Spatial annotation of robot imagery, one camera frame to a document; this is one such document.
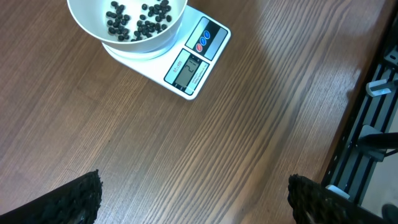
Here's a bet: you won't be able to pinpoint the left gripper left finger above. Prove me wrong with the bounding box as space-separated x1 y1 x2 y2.
1 170 103 224

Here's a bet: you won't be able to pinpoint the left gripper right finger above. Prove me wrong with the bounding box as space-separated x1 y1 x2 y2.
287 174 386 224

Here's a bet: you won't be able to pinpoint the black beans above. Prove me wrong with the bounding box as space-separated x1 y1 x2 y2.
105 0 172 42

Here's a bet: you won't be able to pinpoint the white digital kitchen scale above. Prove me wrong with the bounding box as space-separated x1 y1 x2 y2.
103 6 231 100

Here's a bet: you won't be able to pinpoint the white bowl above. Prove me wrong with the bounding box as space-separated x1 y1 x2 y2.
67 0 187 53

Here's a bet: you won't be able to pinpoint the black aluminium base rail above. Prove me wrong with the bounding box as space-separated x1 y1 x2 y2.
321 13 397 204

